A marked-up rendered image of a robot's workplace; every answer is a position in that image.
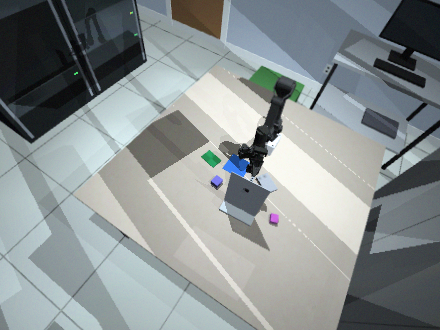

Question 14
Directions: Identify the blue flat square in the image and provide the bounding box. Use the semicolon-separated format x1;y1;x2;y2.
223;154;250;177

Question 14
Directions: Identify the small purple cube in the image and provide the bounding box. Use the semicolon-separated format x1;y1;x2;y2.
269;213;279;225

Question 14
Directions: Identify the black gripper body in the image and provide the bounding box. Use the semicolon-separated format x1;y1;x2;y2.
246;145;268;173

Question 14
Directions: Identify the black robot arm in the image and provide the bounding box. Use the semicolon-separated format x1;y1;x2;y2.
238;76;296;160

